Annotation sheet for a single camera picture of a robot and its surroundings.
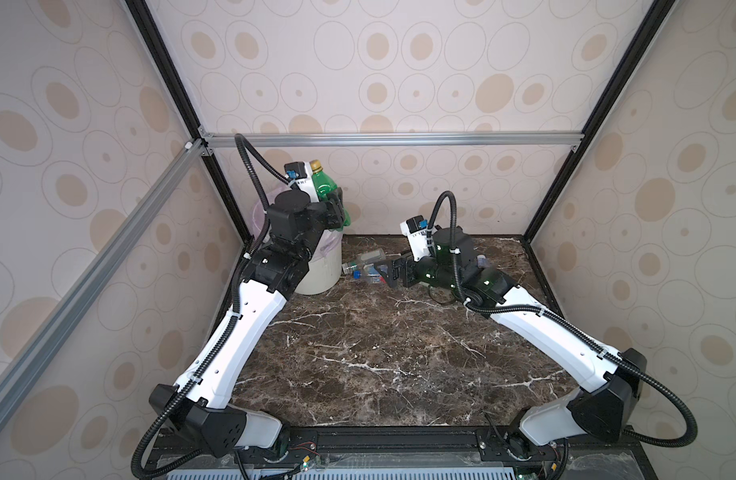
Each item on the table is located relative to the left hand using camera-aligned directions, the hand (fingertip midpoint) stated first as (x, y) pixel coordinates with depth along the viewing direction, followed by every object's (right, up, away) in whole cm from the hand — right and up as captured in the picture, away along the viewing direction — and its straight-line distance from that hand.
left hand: (337, 185), depth 63 cm
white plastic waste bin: (-7, -18, +30) cm, 36 cm away
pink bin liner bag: (-6, -11, +23) cm, 26 cm away
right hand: (+11, -16, +8) cm, 21 cm away
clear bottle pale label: (+48, -16, +46) cm, 68 cm away
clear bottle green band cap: (+6, -14, +46) cm, 49 cm away
